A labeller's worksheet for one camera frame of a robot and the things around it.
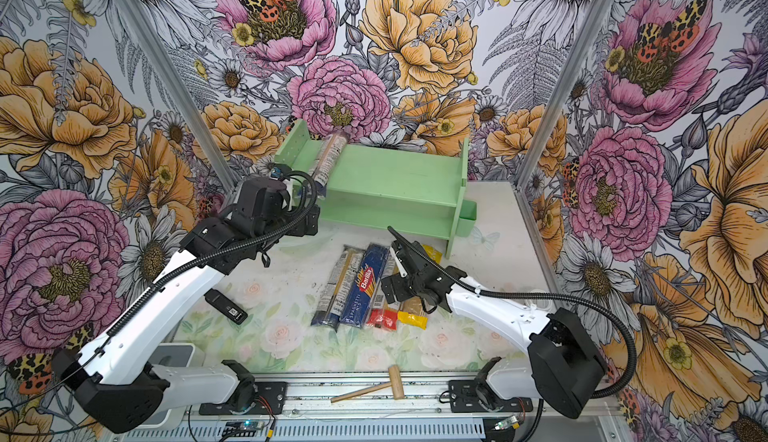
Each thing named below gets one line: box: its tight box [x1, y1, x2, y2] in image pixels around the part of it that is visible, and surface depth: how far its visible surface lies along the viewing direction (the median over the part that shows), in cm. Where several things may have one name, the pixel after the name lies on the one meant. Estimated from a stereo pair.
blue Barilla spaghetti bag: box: [340, 243, 390, 329], surface depth 92 cm
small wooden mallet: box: [330, 364, 405, 403], surface depth 77 cm
